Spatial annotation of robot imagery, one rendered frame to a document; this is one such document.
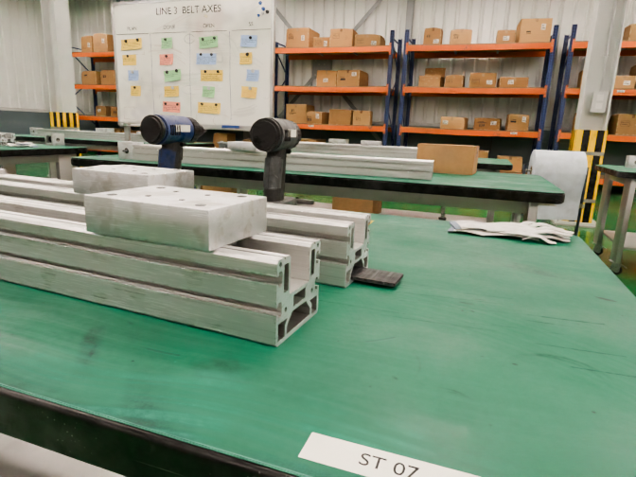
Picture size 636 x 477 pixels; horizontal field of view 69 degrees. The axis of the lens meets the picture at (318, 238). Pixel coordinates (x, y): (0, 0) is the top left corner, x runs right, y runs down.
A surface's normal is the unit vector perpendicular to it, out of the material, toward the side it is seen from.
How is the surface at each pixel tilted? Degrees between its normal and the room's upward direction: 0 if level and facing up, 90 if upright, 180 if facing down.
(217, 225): 90
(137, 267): 90
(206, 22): 90
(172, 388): 0
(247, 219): 90
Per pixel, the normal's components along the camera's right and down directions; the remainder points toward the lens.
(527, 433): 0.04, -0.97
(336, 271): -0.40, 0.20
